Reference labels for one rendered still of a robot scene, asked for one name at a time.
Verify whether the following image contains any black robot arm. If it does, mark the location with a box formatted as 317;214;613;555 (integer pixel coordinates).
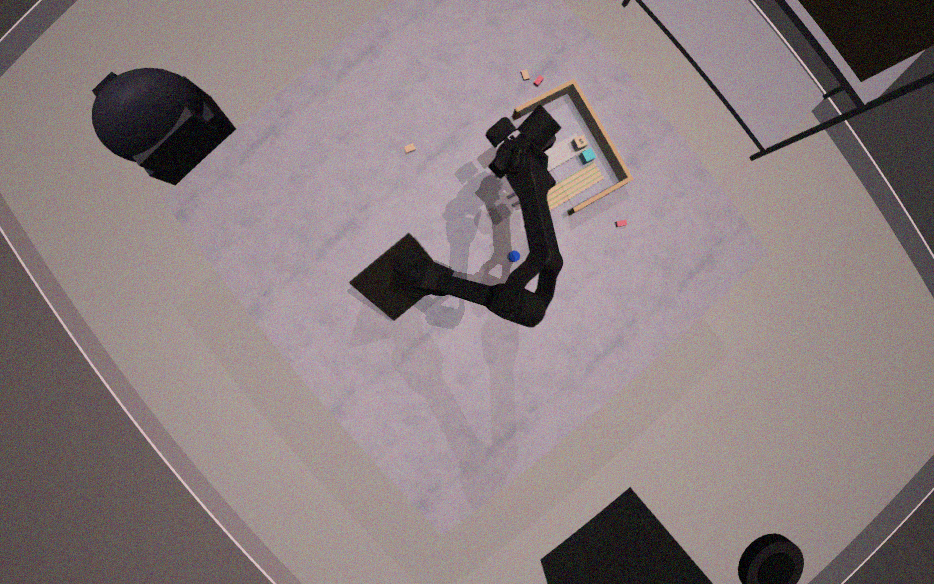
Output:
390;104;563;328

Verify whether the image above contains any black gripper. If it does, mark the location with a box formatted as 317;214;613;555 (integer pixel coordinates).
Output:
486;117;556;189

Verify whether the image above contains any tan strip with green lines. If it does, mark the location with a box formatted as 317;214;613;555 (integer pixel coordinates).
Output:
547;182;568;210

